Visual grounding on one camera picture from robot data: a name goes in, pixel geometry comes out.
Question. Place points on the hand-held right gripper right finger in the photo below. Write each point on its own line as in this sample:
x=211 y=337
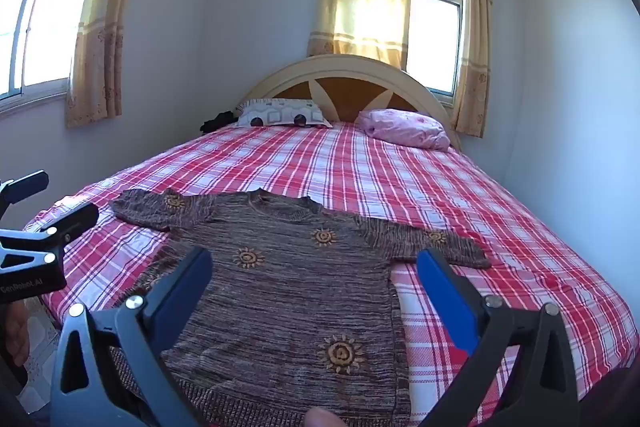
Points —
x=445 y=302

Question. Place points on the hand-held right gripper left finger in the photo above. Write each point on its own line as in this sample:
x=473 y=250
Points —
x=196 y=277

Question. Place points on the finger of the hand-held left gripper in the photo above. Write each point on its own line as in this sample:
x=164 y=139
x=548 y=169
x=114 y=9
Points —
x=27 y=187
x=75 y=217

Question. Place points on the brown knit sweater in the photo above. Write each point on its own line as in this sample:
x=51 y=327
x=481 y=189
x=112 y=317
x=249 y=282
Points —
x=280 y=287

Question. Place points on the person's right hand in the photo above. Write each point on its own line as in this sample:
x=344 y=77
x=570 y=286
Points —
x=324 y=418

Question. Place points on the black cloth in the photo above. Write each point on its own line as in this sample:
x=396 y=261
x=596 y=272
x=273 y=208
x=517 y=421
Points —
x=216 y=121

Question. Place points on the bed with red plaid sheet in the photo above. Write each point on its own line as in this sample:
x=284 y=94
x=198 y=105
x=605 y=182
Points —
x=350 y=172

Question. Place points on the pink pillow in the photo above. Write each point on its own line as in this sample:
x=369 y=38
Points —
x=406 y=129

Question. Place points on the grey patterned pillow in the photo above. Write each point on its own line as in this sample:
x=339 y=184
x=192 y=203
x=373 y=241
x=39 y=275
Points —
x=282 y=113

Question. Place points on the cream wooden headboard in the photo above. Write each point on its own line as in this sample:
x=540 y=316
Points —
x=345 y=82

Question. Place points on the window with grey frame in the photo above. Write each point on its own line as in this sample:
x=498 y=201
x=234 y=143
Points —
x=434 y=22
x=40 y=12

